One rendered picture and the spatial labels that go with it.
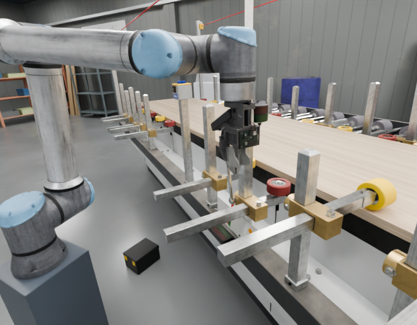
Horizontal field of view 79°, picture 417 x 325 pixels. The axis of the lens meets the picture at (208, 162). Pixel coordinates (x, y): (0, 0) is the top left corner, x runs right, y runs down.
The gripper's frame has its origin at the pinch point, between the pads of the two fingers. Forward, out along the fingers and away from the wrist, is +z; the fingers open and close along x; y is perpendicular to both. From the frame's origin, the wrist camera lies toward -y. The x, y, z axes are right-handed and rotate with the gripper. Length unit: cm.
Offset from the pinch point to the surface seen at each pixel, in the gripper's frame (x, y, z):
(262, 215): 8.3, 3.7, 16.9
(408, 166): 69, 14, 10
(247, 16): 102, -137, -64
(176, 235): -19.7, 0.2, 15.9
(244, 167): 6.3, -3.6, 2.4
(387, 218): 28.3, 29.2, 10.4
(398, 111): 454, -182, 62
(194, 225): -14.0, 0.1, 14.5
